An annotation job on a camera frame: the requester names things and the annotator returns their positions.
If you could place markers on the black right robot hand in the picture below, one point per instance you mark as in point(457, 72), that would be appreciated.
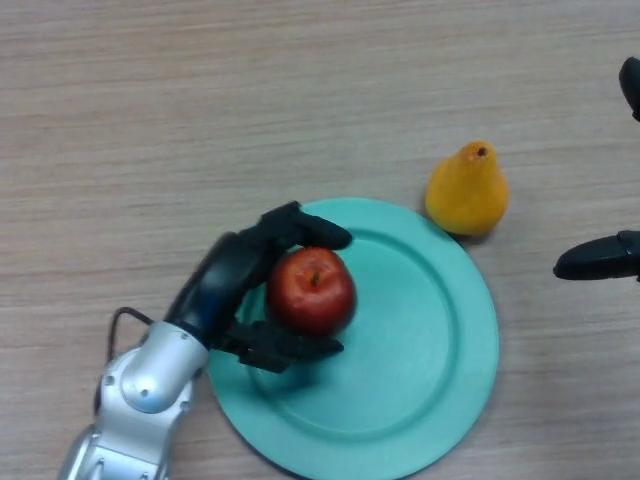
point(600, 257)

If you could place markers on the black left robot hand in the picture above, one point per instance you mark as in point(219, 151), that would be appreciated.
point(225, 280)

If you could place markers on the red apple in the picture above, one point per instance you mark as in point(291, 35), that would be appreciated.
point(312, 290)

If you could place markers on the green round plate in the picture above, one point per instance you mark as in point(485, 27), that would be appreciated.
point(410, 360)

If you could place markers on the yellow pear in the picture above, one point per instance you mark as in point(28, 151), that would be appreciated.
point(467, 192)

